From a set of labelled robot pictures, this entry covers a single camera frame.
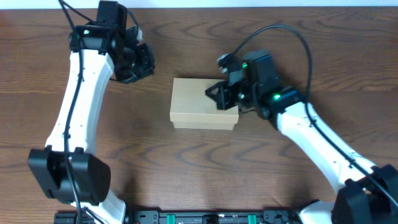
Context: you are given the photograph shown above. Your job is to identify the brown cardboard box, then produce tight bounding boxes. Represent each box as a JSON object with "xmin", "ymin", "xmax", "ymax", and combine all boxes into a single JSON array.
[{"xmin": 170, "ymin": 78, "xmax": 239, "ymax": 130}]

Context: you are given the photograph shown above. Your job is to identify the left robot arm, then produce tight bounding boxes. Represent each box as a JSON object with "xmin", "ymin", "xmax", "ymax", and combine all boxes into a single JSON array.
[{"xmin": 27, "ymin": 22, "xmax": 154, "ymax": 223}]

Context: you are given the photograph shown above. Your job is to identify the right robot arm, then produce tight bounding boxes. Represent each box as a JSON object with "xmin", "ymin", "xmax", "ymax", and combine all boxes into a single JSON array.
[{"xmin": 205, "ymin": 50, "xmax": 397, "ymax": 223}]

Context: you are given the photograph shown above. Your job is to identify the right black cable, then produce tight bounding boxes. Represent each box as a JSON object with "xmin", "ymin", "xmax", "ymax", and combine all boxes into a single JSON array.
[{"xmin": 233, "ymin": 24, "xmax": 398, "ymax": 206}]

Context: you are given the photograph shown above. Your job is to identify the black mounting rail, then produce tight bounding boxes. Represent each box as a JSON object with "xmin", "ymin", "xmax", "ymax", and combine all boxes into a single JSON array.
[{"xmin": 54, "ymin": 208, "xmax": 304, "ymax": 224}]

